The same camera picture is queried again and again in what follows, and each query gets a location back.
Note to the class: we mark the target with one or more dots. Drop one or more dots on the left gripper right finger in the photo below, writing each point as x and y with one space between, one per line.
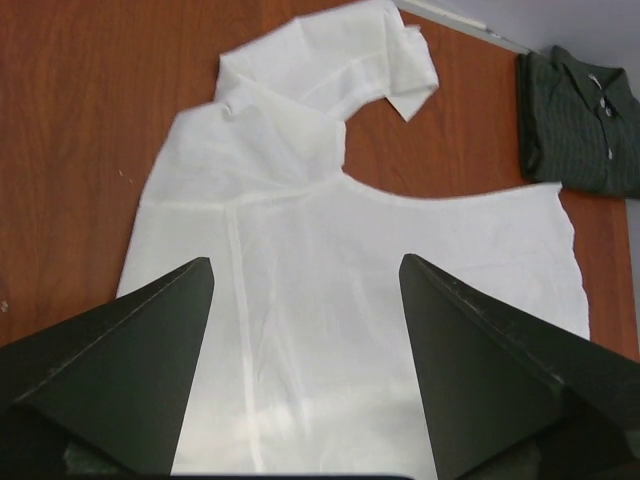
508 395

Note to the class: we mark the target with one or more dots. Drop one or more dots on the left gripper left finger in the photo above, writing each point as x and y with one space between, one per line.
105 392

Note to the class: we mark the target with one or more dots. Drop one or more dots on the white long sleeve shirt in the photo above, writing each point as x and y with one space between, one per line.
305 364

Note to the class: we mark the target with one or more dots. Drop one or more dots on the folded dark green shirt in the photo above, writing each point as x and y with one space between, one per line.
578 124

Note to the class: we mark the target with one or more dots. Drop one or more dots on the aluminium table frame rail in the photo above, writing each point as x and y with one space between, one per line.
439 13

